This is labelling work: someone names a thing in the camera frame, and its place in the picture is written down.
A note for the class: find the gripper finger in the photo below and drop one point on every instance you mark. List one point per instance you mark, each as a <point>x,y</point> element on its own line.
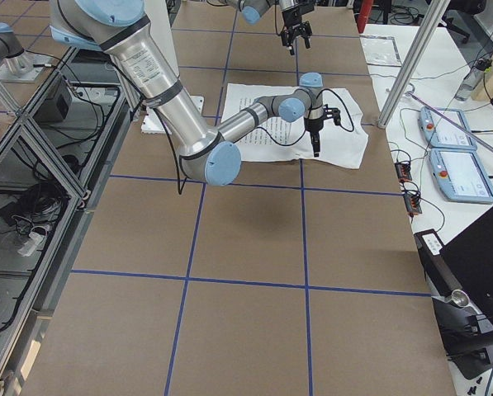
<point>306,33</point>

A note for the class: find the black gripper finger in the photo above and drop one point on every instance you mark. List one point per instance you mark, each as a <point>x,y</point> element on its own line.
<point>315,143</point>
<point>287,39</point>

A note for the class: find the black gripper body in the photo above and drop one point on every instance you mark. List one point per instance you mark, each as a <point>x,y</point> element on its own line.
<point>313,124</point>
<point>294,18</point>

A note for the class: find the white long-sleeve printed shirt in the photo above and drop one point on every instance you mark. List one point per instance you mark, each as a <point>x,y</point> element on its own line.
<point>277,140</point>

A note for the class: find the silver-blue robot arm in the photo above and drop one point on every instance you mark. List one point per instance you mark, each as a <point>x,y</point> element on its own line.
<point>253,10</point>
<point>205,153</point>

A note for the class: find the clear plastic document sleeve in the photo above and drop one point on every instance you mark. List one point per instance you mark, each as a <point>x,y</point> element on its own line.
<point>381,50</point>

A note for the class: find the upper blue teach pendant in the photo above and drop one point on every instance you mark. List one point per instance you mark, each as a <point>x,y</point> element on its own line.
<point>441,134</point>

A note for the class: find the blue teach pendant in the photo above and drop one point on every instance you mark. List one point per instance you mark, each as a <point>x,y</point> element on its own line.
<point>441,134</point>
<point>460,176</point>

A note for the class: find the brown paper table cover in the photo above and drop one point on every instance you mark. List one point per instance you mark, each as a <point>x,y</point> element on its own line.
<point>302,278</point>

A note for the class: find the lower blue teach pendant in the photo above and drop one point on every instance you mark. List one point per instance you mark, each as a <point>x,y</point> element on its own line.
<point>460,176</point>

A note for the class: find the water bottle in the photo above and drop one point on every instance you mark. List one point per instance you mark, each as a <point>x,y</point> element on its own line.
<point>473,77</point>

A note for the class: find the black box with white label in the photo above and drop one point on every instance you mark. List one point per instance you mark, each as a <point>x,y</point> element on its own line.
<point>429,246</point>

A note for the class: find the reacher grabber tool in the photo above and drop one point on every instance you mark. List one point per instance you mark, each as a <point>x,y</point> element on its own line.
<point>443,116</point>

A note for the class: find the black laptop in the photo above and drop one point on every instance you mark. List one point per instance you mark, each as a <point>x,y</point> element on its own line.
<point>469,256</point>

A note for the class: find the aluminium frame post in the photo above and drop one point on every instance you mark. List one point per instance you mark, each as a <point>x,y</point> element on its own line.
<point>422,38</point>

